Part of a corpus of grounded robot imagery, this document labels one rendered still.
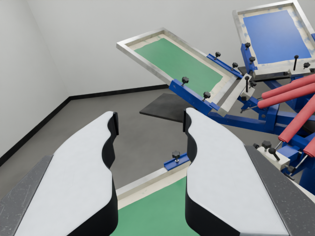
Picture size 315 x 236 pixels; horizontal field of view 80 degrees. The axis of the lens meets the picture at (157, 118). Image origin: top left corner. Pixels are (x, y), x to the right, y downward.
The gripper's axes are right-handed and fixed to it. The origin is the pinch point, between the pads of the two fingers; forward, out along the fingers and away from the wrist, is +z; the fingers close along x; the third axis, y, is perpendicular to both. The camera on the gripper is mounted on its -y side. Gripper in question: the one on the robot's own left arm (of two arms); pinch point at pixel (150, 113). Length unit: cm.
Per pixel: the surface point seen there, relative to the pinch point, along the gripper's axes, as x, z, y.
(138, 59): -9, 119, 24
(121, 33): -62, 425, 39
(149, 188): -4, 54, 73
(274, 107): 77, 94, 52
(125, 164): -41, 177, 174
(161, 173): 2, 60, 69
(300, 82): 85, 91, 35
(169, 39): 16, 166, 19
